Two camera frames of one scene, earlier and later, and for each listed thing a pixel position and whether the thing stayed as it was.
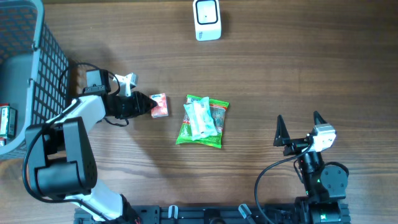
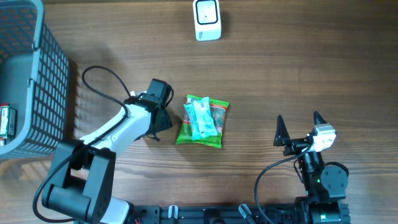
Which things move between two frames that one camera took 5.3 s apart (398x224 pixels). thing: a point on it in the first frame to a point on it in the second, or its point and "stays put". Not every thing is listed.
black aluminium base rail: x=199 y=214 stays put
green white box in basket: x=8 y=121 stays put
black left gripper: x=139 y=104 to x=166 y=124
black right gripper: x=283 y=136 stays put
